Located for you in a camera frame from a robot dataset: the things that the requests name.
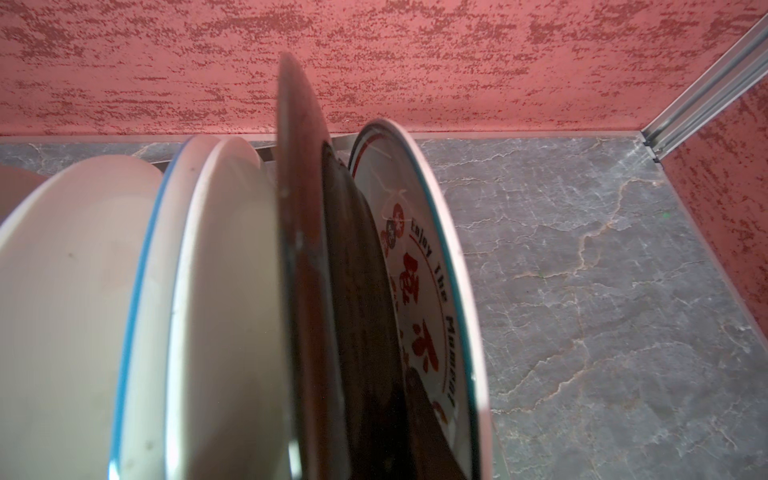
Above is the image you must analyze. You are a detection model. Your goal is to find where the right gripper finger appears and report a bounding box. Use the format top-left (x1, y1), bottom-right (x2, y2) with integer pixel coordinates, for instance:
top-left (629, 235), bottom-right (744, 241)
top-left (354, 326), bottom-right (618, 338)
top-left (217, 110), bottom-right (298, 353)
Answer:
top-left (405, 367), bottom-right (465, 480)

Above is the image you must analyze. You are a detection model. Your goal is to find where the dark rimmed patterned plate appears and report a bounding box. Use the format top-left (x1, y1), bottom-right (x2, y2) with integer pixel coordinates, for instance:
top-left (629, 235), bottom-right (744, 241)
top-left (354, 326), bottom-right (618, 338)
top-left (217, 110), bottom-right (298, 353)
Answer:
top-left (275, 53), bottom-right (415, 479)

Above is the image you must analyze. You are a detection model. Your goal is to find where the watermelon print white plate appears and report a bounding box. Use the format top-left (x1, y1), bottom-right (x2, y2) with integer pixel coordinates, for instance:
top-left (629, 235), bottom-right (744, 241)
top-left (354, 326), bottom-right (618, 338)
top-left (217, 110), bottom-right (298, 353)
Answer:
top-left (108, 136), bottom-right (291, 479)

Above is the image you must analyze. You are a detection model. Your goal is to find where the white leaf pattern plate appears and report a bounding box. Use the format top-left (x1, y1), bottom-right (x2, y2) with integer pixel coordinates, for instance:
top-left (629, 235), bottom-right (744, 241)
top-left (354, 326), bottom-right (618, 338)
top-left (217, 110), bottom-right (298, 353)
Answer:
top-left (1, 155), bottom-right (162, 479)

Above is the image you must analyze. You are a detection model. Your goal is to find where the red character white plate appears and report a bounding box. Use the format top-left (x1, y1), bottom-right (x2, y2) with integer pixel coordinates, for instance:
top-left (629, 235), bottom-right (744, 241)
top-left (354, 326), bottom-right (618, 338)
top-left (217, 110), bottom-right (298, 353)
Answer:
top-left (348, 119), bottom-right (493, 479)

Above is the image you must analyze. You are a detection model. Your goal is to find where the right corner aluminium profile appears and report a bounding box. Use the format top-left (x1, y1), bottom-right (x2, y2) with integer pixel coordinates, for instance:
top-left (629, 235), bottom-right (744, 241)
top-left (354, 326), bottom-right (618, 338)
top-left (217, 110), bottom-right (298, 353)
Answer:
top-left (642, 17), bottom-right (767, 163)

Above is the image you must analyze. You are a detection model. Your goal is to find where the metal wire dish rack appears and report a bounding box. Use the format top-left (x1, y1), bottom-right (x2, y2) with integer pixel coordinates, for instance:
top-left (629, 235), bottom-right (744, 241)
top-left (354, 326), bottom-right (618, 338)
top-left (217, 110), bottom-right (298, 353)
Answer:
top-left (140, 133), bottom-right (361, 172)

